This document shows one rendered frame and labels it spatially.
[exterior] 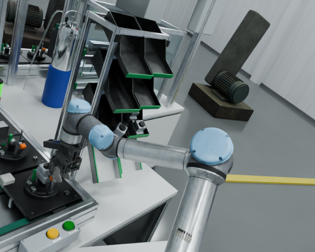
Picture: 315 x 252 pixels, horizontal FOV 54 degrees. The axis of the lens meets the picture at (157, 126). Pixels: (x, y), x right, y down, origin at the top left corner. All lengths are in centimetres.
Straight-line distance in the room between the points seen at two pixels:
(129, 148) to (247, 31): 537
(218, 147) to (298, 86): 856
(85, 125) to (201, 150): 39
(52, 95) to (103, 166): 85
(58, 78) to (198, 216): 151
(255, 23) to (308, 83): 336
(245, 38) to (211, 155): 554
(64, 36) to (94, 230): 118
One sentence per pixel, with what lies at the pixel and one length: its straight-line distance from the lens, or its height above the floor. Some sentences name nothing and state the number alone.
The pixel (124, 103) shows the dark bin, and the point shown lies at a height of 137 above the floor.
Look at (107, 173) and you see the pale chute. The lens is 148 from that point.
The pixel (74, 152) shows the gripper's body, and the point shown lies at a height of 126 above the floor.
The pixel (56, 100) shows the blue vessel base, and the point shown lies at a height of 92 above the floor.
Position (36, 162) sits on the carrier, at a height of 97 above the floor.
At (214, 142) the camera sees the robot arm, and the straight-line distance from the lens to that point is 86.
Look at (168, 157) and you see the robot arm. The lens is 103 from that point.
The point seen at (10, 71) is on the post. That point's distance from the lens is 234.
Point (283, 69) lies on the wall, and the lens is 983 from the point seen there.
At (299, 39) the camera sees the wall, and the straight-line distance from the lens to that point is 978.
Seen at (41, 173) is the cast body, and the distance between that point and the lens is 131.
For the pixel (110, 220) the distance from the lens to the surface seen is 149.
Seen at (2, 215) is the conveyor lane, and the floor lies 92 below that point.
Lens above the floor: 189
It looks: 25 degrees down
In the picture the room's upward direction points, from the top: 23 degrees clockwise
